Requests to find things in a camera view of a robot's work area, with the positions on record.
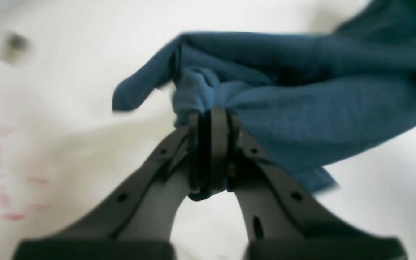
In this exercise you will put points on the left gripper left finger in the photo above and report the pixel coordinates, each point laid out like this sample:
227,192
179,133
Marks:
135,221

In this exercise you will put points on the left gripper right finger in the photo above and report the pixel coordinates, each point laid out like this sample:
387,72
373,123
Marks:
283,221

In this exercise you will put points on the dark teal T-shirt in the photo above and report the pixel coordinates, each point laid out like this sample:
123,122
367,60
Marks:
309,100

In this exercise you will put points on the right table grommet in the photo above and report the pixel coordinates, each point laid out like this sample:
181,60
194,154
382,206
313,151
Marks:
15,48

